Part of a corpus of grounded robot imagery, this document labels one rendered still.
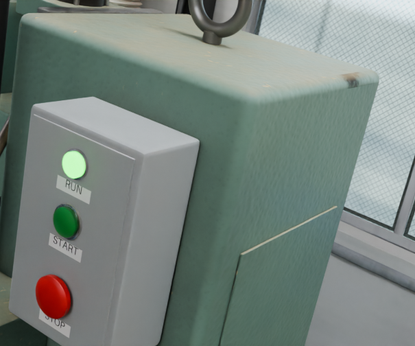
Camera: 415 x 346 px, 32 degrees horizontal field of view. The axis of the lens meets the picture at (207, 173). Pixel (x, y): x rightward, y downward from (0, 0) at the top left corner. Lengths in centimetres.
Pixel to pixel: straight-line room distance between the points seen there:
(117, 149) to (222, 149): 7
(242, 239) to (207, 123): 9
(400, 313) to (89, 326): 162
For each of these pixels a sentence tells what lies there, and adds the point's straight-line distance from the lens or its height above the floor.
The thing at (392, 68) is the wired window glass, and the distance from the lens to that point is 201.
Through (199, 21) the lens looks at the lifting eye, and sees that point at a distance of 59.
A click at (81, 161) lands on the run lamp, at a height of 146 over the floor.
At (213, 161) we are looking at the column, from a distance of 47.
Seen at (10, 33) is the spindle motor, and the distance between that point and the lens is 71.
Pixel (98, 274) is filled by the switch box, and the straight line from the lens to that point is 47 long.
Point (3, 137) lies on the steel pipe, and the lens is 61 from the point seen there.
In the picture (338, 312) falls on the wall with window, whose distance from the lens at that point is 214.
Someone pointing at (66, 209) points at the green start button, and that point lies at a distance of 47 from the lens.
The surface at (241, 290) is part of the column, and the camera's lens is 53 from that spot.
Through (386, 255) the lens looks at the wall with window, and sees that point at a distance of 202.
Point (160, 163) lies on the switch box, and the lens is 44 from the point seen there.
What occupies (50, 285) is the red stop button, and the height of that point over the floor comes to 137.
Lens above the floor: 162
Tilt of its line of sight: 20 degrees down
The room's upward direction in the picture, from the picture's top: 12 degrees clockwise
